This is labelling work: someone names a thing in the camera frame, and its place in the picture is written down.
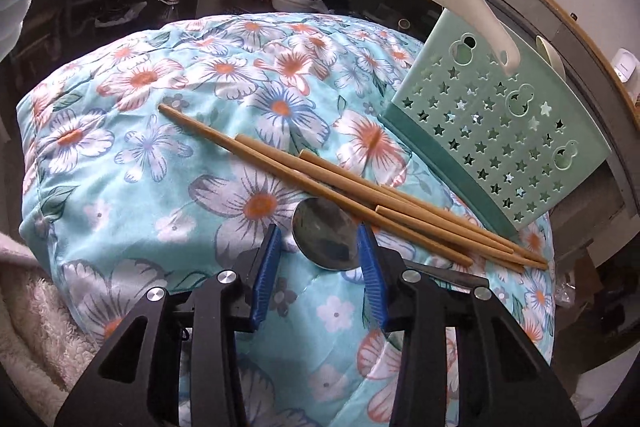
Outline wooden chopstick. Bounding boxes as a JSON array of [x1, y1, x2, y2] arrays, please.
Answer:
[[298, 150, 548, 265], [235, 134, 516, 258], [375, 206, 524, 273], [158, 104, 473, 267]]

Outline steel metal spoon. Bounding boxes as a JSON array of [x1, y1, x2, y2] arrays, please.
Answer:
[[292, 197, 489, 291]]

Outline floral light blue quilt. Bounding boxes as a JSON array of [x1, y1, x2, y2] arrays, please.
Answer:
[[15, 12, 557, 427]]

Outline beige plastic spoon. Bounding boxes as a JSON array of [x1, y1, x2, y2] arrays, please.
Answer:
[[535, 36, 566, 81]]

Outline mint green utensil holder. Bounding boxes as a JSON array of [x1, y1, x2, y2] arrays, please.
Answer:
[[382, 10, 611, 237]]

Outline stacked white bowls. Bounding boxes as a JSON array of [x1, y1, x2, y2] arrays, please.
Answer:
[[271, 0, 329, 13]]

